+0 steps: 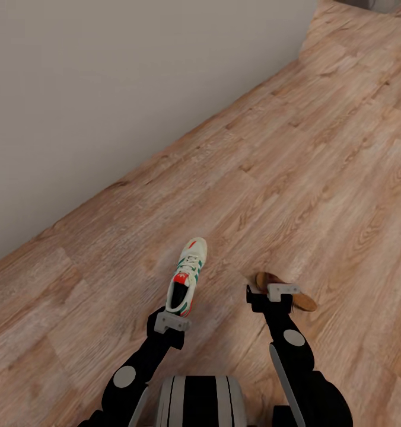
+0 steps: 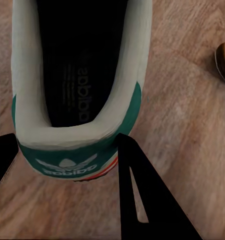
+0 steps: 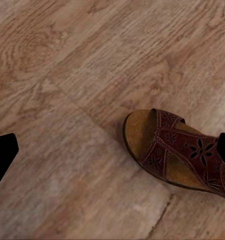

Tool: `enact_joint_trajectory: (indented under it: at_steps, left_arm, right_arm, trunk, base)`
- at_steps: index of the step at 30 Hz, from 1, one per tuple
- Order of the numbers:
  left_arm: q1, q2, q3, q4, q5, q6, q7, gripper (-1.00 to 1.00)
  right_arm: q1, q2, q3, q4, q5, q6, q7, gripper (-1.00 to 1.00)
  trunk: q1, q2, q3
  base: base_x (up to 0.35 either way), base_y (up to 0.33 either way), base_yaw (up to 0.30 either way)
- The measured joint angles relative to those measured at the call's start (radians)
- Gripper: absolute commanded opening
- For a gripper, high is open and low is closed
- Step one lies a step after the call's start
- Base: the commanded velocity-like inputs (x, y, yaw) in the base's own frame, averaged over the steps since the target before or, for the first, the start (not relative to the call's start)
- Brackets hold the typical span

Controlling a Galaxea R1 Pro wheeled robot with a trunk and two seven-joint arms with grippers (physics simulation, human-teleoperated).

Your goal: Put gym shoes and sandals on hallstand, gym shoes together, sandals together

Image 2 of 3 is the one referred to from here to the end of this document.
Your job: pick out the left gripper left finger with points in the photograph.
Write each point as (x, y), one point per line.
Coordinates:
(8, 150)

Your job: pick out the gym shoe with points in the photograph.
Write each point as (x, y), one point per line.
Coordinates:
(78, 69)

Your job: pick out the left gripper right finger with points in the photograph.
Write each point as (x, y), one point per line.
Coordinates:
(167, 221)

